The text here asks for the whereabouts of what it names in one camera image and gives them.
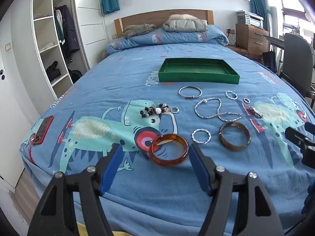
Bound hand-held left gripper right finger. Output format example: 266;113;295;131
188;143;286;236

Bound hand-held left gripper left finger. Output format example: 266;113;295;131
27;143;125;236

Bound large twisted silver bracelet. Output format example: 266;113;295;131
191;128;212;143

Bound dark brown bangle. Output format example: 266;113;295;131
219;121;251;151

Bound amber bangle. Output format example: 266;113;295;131
149;133;189;168

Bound silver pendant charm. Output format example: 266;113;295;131
247;106;264;119

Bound silver chain necklace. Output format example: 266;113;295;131
194;98;246;122

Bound smooth silver bangle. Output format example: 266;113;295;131
178;86;203;100

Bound beaded bracelet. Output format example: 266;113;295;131
139;102;171;118

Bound green tray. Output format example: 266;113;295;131
158;58;240;85

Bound person's right hand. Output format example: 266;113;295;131
301;184;315;215

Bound yellow cloth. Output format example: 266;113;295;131
76;222;119;236

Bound grey chair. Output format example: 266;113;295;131
276;33;315;99

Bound dark tote bag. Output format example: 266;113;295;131
262;50;278;73

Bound red phone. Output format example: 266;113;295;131
31;115;54;145

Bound blue printed bed sheet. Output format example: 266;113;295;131
20;43;315;236

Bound glass desk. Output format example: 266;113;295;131
266;34;286;47

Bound low wooden nightstand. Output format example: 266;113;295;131
225;45;266;65

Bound black bag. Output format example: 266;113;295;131
68;69;83;84

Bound wooden dresser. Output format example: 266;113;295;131
235;24;270;54

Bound white door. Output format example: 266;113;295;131
0;52;32;190

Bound black folded clothes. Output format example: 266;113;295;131
45;61;61;81

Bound white printer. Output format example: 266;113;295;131
236;10;265;29

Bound folded blue quilt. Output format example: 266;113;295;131
103;25;229;58

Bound grey-brown plush garment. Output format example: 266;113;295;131
123;24;156;39

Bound dark hanging coat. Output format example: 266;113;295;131
59;4;80;54

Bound grey puffer jacket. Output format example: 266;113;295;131
163;18;208;32

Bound green and white hanging garment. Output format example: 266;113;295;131
54;8;66;46

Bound white wardrobe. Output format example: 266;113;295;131
32;0;109;96

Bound beige fur collar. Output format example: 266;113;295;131
169;13;198;21

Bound wooden headboard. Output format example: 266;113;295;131
114;10;213;38

